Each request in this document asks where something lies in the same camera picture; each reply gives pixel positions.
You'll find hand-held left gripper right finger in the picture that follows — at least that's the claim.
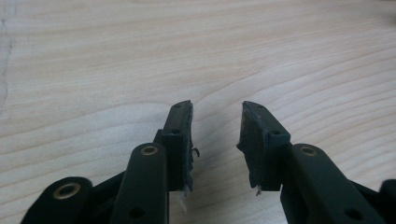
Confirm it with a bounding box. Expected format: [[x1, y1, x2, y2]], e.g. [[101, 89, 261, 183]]
[[236, 100, 292, 192]]

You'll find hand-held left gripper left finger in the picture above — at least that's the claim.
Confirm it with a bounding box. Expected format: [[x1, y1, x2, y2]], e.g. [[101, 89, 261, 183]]
[[153, 100, 194, 192]]

